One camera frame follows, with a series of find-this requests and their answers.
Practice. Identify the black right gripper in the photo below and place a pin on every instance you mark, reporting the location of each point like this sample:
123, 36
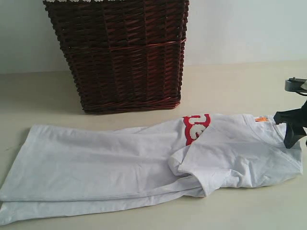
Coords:
293, 118

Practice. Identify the white t-shirt red lettering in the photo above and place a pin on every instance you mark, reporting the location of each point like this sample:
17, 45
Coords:
68, 172

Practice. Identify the dark red wicker basket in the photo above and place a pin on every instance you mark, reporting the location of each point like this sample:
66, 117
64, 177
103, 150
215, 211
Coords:
124, 56

